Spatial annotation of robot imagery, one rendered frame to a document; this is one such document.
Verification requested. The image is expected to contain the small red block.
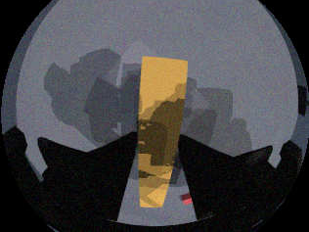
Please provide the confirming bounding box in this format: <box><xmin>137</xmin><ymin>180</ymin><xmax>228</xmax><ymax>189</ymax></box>
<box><xmin>182</xmin><ymin>194</ymin><xmax>193</xmax><ymax>206</ymax></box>

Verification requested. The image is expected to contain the yellow bar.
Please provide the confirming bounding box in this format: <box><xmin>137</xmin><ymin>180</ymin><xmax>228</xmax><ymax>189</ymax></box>
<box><xmin>138</xmin><ymin>57</ymin><xmax>189</xmax><ymax>208</ymax></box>

